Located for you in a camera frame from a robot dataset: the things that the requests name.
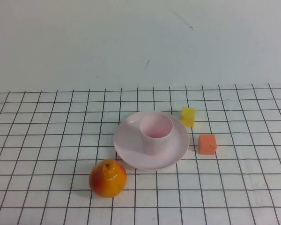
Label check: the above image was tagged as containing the pink round plate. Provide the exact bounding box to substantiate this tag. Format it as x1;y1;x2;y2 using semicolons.
113;110;190;171

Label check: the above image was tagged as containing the orange red toy fruit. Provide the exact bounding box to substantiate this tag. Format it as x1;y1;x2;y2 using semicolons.
89;158;127;199

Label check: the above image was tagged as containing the white black grid tablecloth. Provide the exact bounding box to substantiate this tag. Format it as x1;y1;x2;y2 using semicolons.
0;83;281;225

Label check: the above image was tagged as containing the yellow foam cube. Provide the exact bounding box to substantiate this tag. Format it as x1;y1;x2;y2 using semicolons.
180;106;196;128

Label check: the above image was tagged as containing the pink plastic cup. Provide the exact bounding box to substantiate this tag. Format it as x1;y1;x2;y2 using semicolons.
139;112;174;156

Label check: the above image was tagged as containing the orange foam cube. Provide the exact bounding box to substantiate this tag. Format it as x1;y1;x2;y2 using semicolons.
198;134;218;156

